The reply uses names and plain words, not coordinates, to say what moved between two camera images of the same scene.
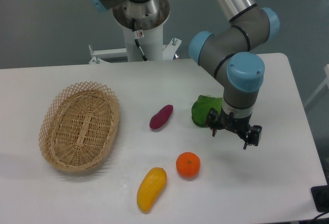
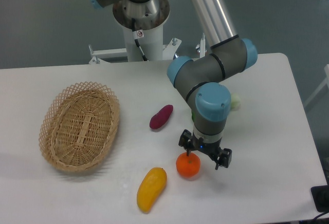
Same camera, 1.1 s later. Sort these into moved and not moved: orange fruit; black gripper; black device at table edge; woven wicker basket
Moved: black gripper
Not moved: black device at table edge; woven wicker basket; orange fruit
